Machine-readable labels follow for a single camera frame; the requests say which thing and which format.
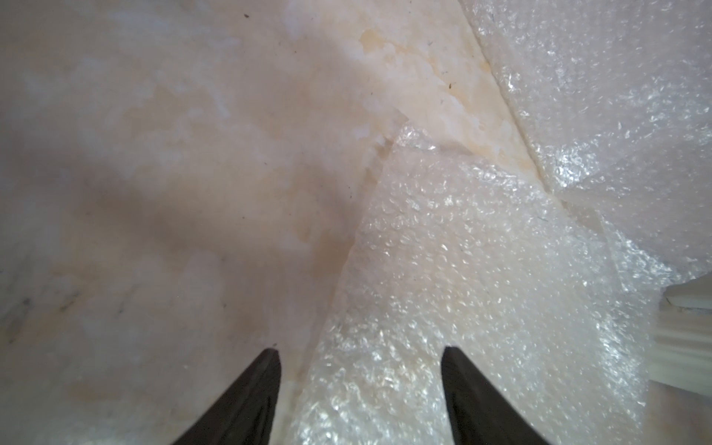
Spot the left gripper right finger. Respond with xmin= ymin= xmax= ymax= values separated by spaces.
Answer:
xmin=441 ymin=346 xmax=548 ymax=445

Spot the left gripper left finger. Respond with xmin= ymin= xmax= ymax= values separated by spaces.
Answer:
xmin=174 ymin=348 xmax=282 ymax=445

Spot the small white ribbed vase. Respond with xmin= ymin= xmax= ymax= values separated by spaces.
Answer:
xmin=650 ymin=274 xmax=711 ymax=397

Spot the bubble wrap pile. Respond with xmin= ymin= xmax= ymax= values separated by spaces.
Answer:
xmin=462 ymin=1 xmax=711 ymax=280

